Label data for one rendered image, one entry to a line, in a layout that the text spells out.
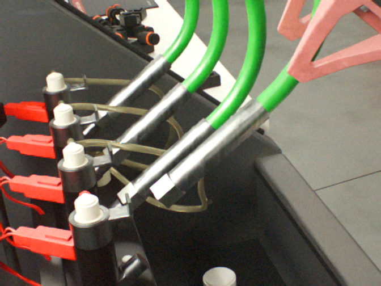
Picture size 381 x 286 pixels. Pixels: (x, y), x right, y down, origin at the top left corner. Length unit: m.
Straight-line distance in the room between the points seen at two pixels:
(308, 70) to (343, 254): 0.29
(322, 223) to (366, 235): 1.63
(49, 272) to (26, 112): 0.18
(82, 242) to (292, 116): 2.68
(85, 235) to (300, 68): 0.18
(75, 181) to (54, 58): 0.25
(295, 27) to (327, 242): 0.29
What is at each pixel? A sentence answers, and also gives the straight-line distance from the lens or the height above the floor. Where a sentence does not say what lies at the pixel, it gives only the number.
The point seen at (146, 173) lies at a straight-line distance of 0.58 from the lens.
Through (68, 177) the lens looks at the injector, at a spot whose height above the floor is 1.11.
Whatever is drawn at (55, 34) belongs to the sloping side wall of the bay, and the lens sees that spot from 0.77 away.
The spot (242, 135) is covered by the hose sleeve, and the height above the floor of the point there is 1.16.
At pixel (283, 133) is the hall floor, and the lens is 3.00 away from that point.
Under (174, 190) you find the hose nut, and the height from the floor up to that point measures 1.12.
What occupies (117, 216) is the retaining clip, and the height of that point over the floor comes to 1.11.
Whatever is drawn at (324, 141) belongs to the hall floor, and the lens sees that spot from 2.93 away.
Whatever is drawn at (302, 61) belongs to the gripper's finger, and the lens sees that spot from 0.45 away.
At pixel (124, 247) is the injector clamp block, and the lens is 0.69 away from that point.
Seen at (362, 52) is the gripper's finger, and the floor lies 1.22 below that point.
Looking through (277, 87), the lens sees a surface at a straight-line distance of 0.48.
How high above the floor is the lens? 1.38
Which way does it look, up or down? 28 degrees down
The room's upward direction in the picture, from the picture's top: 6 degrees counter-clockwise
